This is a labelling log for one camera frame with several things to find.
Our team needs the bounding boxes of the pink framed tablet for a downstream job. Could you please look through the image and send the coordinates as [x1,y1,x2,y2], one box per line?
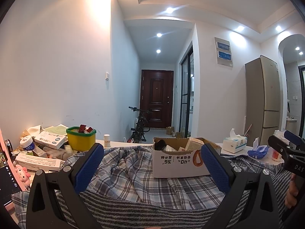
[0,133,26,211]

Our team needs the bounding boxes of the red snack packet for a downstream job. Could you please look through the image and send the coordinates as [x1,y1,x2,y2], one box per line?
[270,148,284,165]

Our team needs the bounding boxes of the white medicine box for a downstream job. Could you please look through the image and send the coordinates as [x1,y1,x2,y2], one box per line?
[34,131,68,149]

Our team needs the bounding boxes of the blue plaid shirt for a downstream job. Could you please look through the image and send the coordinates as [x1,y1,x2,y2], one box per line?
[11,146,283,228]

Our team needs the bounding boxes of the grey striped cloth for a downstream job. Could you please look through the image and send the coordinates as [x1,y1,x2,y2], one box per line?
[54,169,296,229]

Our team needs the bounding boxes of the black plush toy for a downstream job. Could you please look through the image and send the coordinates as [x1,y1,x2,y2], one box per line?
[154,139,167,151]

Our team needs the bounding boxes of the white plastic jar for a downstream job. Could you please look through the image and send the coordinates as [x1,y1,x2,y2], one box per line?
[20,135,35,151]

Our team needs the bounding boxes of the beige wooden box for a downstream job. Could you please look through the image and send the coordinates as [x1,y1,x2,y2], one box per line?
[185,138,204,151]

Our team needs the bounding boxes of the stack of papers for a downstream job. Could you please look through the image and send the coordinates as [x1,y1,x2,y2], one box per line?
[43,124,68,135]

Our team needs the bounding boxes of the blue wet wipes pack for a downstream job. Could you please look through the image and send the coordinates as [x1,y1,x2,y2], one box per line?
[247,137,269,160]

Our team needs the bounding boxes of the white tissue pack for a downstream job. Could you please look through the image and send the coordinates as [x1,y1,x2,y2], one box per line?
[222,128,248,154]

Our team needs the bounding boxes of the black glass sliding door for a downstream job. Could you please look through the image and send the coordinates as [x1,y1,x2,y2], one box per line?
[179,47,193,138]

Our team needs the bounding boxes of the floor cardboard boxes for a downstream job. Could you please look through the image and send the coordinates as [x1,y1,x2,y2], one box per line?
[166,126,182,138]

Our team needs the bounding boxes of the long white box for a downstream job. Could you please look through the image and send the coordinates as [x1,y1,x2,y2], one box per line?
[15,153,64,172]

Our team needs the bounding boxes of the yellow green container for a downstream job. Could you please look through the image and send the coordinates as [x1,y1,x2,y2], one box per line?
[66,124,96,152]

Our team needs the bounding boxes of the pink plush figure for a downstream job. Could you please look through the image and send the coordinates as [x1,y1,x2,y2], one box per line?
[15,164,31,187]

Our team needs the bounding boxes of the black bicycle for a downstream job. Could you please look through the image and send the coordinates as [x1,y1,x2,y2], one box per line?
[127,106,152,143]

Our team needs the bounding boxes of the person right hand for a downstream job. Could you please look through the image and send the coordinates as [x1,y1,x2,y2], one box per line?
[285,173,299,209]

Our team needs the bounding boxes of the wall electrical panel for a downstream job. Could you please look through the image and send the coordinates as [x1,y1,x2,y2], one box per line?
[214,37,233,67]

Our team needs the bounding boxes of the dark brown door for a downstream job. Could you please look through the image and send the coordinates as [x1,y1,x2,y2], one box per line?
[140,70,174,128]

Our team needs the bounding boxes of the white pill bottle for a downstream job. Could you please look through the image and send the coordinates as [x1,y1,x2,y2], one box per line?
[103,134,111,147]

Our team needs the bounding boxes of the beige refrigerator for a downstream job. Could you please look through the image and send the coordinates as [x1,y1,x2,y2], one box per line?
[245,55,281,146]

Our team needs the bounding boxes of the open cardboard box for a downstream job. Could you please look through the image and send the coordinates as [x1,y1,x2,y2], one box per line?
[152,138,221,178]

